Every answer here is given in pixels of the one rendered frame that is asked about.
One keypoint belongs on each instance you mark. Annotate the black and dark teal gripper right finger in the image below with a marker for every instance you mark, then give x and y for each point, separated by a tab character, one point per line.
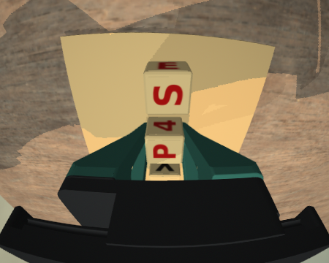
213	160

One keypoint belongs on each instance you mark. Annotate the cream letter block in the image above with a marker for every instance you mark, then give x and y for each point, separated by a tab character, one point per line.
167	88
164	172
164	140

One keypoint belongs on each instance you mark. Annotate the light orange mat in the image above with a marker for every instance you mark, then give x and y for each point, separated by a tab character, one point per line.
105	72

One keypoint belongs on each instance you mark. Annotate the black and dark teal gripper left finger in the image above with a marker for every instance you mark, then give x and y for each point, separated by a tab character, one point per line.
116	160

